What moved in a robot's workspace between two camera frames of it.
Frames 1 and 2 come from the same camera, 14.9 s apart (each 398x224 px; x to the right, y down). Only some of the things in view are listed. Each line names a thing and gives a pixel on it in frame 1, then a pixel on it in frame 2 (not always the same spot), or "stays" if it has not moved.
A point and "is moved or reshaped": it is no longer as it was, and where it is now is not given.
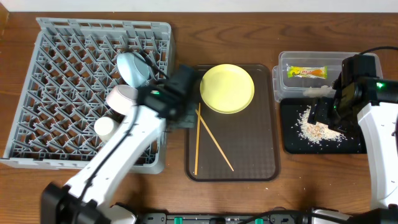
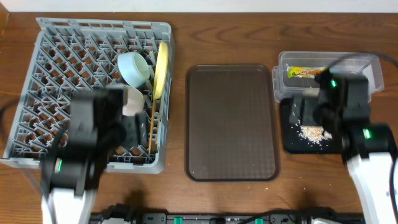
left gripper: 188,116 → 137,131
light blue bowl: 134,68 stays
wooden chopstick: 198,139 is moved or reshaped
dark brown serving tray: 249,140 stays
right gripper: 321,111 → 306,111
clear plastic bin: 297,71 stays
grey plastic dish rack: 73,66 stays
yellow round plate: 227,88 → 161,70
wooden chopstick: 214,137 is moved or reshaped
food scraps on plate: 314,132 stays
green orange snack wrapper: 311,72 stays
